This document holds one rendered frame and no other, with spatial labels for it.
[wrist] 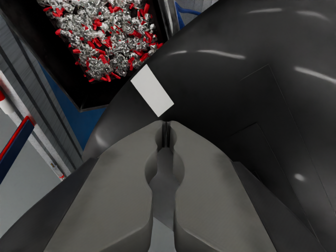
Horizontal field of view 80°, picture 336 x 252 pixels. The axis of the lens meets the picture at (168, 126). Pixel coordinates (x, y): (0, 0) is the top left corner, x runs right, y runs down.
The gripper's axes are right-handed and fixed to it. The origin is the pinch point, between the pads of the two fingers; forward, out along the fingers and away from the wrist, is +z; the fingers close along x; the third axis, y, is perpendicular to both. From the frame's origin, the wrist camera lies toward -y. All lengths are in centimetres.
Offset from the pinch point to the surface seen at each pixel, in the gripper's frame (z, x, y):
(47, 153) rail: 23.4, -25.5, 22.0
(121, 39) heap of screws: 18.0, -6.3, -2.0
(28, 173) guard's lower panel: 66, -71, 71
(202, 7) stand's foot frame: 97, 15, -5
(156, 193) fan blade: 1.4, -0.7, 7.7
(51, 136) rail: 23.1, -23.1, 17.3
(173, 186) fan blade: 0.7, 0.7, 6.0
